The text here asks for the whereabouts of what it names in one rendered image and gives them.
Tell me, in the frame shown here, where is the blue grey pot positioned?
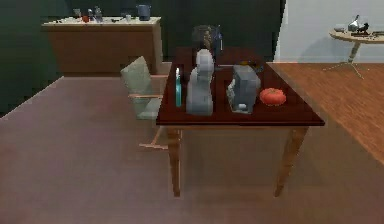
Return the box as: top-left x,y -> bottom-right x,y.
135,4 -> 152,22

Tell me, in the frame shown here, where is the teal spray bottle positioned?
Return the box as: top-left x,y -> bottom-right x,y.
174,67 -> 183,108

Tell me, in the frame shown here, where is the round beige side table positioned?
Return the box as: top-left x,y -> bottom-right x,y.
322,27 -> 384,80

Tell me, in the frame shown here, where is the brown wooden sideboard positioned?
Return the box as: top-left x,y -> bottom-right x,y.
41,16 -> 164,75

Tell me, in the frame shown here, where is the dark red wooden table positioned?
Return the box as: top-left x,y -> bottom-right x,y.
155,46 -> 326,198

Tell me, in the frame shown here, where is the grey box appliance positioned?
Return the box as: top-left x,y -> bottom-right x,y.
226,64 -> 262,115

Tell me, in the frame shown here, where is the silver kettle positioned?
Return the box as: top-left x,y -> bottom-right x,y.
347,14 -> 361,33

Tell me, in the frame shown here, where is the dark glass vase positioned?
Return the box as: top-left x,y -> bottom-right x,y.
191,24 -> 223,63

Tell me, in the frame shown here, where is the red tomato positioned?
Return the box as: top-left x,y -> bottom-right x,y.
259,87 -> 288,107

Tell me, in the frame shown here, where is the grey bust statue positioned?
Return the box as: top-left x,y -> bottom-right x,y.
185,48 -> 215,117

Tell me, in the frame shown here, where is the small dark object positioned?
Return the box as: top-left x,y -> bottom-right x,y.
351,22 -> 371,37

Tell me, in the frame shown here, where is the grey green wooden chair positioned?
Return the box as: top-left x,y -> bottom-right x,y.
120,55 -> 170,151

